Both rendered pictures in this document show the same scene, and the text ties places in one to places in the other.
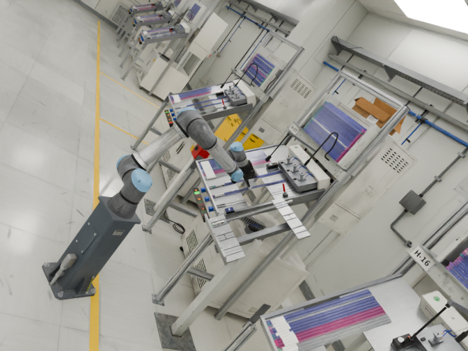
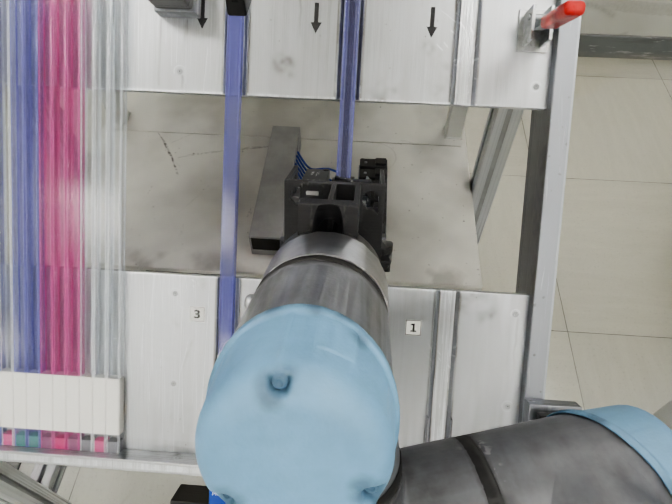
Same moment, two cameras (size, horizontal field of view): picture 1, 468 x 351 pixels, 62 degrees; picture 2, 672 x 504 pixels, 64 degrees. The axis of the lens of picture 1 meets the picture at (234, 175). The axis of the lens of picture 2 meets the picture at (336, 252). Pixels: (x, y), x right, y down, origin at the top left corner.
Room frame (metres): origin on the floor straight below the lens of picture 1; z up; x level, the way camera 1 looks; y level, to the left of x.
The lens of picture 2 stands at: (2.28, 0.15, 1.30)
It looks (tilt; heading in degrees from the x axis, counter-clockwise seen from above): 53 degrees down; 307
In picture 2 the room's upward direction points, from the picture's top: straight up
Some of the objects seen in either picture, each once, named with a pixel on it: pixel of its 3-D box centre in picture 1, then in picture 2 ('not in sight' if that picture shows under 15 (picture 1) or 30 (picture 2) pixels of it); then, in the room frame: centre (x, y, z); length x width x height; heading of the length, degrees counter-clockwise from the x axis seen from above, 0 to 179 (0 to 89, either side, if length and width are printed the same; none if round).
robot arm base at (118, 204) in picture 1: (125, 202); not in sight; (1.83, 0.35, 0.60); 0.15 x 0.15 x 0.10
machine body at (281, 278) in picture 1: (238, 257); (292, 238); (2.84, -0.43, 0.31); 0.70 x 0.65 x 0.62; 32
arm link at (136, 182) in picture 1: (137, 184); not in sight; (1.84, 0.36, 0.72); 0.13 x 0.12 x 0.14; 48
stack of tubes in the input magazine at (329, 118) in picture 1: (336, 132); not in sight; (2.72, -0.36, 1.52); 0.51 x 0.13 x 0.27; 32
